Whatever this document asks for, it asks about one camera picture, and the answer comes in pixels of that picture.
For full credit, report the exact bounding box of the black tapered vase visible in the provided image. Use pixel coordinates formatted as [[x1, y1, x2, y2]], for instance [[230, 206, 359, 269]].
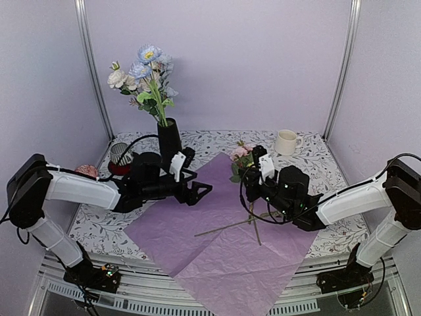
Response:
[[157, 118, 182, 168]]

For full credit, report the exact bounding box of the striped grey teacup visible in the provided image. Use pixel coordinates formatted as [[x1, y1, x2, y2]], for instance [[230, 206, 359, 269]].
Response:
[[110, 142, 133, 166]]

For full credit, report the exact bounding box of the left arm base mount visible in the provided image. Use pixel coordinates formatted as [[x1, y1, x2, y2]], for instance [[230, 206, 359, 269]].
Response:
[[63, 243, 121, 294]]

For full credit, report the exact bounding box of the right aluminium frame post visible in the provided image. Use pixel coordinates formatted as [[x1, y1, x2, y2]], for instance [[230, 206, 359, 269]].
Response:
[[323, 0, 362, 142]]

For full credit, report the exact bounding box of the cream ceramic mug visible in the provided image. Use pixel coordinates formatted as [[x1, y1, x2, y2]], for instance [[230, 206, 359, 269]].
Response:
[[274, 130, 303, 156]]

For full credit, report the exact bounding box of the floral patterned tablecloth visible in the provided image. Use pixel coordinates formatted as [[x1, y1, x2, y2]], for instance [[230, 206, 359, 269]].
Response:
[[68, 131, 370, 260]]

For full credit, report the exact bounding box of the aluminium frame post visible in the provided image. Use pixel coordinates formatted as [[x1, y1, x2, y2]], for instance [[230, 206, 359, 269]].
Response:
[[74, 0, 115, 141], [323, 0, 362, 142]]

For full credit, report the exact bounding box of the blue poppy flower stem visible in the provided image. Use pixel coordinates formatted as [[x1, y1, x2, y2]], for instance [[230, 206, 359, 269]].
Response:
[[129, 44, 174, 126]]

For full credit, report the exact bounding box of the pink rose flower stem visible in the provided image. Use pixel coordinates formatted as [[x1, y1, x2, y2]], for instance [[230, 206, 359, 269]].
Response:
[[195, 140, 253, 237]]

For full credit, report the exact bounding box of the light blue flower stem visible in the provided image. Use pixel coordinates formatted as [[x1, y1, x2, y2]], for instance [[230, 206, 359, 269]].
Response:
[[153, 53, 178, 99]]

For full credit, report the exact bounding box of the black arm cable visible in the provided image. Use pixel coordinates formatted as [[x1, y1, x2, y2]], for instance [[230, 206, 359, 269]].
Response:
[[239, 171, 297, 225], [0, 134, 161, 221]]

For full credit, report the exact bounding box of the purple pink wrapping paper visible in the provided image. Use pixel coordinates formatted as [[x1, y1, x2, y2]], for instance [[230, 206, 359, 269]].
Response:
[[125, 153, 316, 298]]

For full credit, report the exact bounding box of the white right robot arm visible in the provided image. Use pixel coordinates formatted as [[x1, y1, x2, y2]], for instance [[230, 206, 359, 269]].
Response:
[[239, 154, 420, 287]]

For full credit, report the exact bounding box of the aluminium front rail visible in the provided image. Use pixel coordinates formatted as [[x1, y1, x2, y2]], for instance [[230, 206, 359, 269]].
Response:
[[28, 253, 414, 315]]

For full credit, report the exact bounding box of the red lacquer saucer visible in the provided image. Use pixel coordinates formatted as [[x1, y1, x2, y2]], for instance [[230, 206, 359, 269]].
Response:
[[107, 161, 131, 176]]

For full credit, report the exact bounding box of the left aluminium frame post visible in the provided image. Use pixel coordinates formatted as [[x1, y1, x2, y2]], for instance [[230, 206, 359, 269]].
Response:
[[74, 0, 115, 141]]

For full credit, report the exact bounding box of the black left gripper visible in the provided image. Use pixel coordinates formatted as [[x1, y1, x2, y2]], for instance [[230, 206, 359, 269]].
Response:
[[142, 171, 214, 207]]

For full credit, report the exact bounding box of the yellow small flower sprig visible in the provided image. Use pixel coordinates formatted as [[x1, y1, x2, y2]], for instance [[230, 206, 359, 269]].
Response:
[[248, 202, 262, 246]]

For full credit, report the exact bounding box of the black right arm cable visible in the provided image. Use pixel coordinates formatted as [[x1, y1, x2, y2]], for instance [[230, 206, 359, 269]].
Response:
[[239, 171, 297, 225]]

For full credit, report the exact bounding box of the white rose flower stem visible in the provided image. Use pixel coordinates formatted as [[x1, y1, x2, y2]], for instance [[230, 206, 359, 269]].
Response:
[[107, 61, 142, 96]]

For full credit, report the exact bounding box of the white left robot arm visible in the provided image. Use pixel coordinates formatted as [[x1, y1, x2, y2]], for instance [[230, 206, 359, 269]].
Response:
[[7, 152, 212, 286]]

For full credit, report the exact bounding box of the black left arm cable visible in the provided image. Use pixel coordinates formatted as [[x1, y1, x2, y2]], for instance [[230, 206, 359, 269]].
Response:
[[0, 134, 161, 221]]

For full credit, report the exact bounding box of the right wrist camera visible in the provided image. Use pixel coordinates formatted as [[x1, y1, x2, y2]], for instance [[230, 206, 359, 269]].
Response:
[[252, 145, 275, 185]]

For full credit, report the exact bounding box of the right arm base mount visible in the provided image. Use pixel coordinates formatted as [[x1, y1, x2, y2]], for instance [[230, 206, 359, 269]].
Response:
[[316, 243, 374, 309]]

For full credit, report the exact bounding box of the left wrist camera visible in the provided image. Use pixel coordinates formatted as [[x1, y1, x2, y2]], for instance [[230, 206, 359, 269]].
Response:
[[168, 147, 195, 182]]

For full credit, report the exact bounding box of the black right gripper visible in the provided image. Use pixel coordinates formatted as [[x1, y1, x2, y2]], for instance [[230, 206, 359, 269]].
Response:
[[239, 167, 294, 218]]

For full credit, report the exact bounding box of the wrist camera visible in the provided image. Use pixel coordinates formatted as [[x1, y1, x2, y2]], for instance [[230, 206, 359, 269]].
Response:
[[168, 147, 195, 182], [252, 145, 275, 185]]

